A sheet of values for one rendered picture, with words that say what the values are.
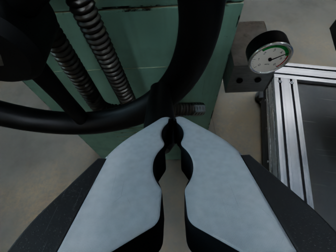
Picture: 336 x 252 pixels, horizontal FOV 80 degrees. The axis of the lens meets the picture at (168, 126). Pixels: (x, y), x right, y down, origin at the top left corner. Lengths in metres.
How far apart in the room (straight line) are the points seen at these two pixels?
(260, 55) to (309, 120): 0.60
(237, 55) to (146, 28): 0.17
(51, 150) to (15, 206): 0.27
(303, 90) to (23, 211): 1.27
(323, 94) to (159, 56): 0.76
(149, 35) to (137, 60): 0.06
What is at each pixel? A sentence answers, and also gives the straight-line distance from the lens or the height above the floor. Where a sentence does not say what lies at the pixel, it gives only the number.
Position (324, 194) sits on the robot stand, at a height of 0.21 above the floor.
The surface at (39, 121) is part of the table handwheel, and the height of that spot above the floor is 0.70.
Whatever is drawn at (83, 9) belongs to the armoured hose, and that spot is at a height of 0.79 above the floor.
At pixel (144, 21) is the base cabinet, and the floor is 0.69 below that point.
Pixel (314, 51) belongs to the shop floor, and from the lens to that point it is 1.54.
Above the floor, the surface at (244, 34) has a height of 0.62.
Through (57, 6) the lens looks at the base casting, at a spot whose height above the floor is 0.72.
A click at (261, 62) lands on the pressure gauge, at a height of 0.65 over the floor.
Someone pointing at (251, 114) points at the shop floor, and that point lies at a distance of 1.10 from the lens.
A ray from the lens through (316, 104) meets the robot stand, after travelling 0.98.
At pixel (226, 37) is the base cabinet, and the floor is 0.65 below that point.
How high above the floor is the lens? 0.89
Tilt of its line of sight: 62 degrees down
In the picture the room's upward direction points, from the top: 6 degrees counter-clockwise
